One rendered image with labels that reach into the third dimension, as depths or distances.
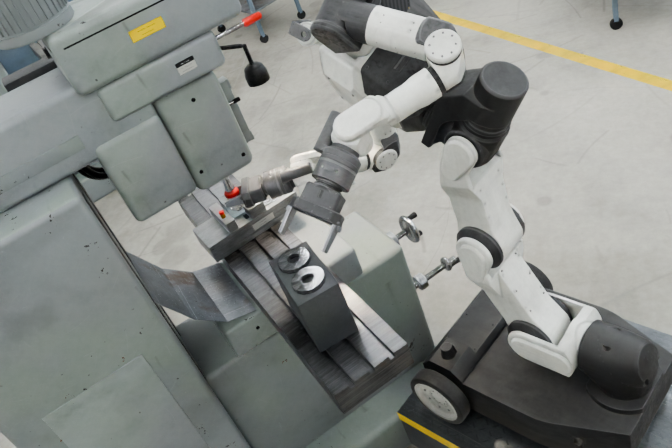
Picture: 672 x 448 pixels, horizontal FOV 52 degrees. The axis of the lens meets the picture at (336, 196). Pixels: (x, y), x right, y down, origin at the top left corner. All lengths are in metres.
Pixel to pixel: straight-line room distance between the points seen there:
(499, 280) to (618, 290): 1.22
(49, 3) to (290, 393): 1.47
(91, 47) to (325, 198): 0.68
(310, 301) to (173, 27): 0.76
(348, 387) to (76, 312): 0.72
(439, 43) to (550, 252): 2.00
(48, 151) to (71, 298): 0.38
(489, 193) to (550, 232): 1.64
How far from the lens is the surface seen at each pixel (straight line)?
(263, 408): 2.45
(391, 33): 1.53
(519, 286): 2.02
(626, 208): 3.52
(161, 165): 1.89
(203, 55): 1.84
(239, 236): 2.30
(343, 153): 1.43
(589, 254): 3.30
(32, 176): 1.84
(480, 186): 1.77
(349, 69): 1.66
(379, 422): 2.64
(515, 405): 2.13
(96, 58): 1.75
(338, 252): 2.25
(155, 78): 1.81
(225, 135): 1.94
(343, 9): 1.58
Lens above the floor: 2.32
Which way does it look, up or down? 35 degrees down
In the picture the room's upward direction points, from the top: 21 degrees counter-clockwise
